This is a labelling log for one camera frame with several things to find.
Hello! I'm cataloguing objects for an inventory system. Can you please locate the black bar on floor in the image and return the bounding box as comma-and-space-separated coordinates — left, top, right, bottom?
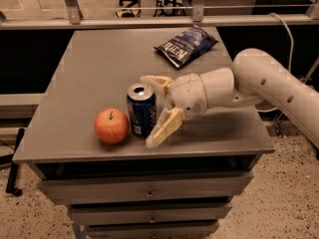
6, 128, 25, 197

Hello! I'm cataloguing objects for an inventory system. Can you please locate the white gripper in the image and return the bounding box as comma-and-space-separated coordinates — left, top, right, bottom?
140, 74, 207, 148

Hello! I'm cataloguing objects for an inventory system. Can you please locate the blue kettle chips bag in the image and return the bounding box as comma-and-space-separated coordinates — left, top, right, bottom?
156, 26, 218, 70

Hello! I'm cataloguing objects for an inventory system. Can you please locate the red apple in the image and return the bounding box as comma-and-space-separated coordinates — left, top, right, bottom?
94, 109, 130, 144

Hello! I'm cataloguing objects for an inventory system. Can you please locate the black office chair base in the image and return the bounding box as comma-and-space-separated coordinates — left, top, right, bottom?
116, 0, 141, 18

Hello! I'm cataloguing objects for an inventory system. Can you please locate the drawer knob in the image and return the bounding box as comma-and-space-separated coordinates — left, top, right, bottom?
145, 190, 156, 199
149, 217, 157, 224

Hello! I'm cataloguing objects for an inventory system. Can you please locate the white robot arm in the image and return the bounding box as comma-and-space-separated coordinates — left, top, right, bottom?
141, 48, 319, 147

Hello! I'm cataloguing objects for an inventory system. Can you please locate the grey drawer cabinet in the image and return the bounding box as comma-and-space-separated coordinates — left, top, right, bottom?
15, 28, 274, 239

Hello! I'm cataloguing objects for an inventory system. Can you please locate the top drawer knob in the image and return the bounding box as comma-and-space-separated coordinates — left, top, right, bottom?
145, 190, 156, 199

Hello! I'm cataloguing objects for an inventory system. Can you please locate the blue pepsi can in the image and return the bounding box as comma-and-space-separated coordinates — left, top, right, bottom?
127, 83, 157, 137

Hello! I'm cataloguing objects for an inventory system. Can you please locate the white cable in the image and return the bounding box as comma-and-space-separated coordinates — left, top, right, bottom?
255, 12, 295, 114

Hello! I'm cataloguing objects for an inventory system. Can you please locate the metal railing frame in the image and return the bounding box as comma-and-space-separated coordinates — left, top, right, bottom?
0, 0, 319, 30

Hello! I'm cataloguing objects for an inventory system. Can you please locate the middle drawer knob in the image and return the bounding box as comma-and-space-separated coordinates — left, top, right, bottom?
149, 217, 157, 224

